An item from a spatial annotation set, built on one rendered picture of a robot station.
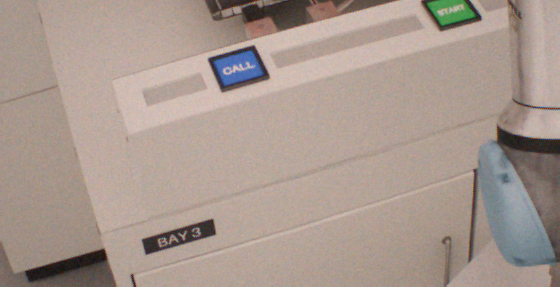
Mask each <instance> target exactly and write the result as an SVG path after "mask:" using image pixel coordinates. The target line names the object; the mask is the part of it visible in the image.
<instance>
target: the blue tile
mask: <svg viewBox="0 0 560 287"><path fill-rule="evenodd" d="M213 64H214V66H215V68H216V70H217V73H218V75H219V77H220V78H221V81H222V83H223V85H224V86H225V85H228V84H231V83H235V82H238V81H242V80H245V79H249V78H252V77H255V76H259V75H262V74H263V72H262V70H261V68H260V66H259V64H258V62H257V60H256V56H255V54H254V52H253V50H250V51H246V52H242V53H239V54H235V55H232V56H229V57H225V58H222V59H218V60H215V61H213Z"/></svg>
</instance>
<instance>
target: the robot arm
mask: <svg viewBox="0 0 560 287"><path fill-rule="evenodd" d="M507 9H508V26H509V38H510V65H511V87H512V99H511V101H510V102H509V103H508V104H507V105H506V107H505V108H504V109H503V110H502V111H501V112H500V113H499V115H498V116H497V140H496V141H495V140H493V139H490V140H488V141H487V143H483V144H482V145H481V146H480V148H479V150H478V161H477V162H478V173H479V180H480V184H479V185H480V191H481V194H482V199H483V203H484V210H485V213H486V217H487V219H488V222H489V223H488V225H489V228H490V230H491V233H492V235H493V240H494V241H495V244H496V246H497V249H498V250H499V252H500V254H501V255H502V257H503V258H504V259H505V260H506V261H507V263H509V264H512V265H513V266H516V267H526V266H535V265H548V266H554V265H556V263H557V262H560V0H507Z"/></svg>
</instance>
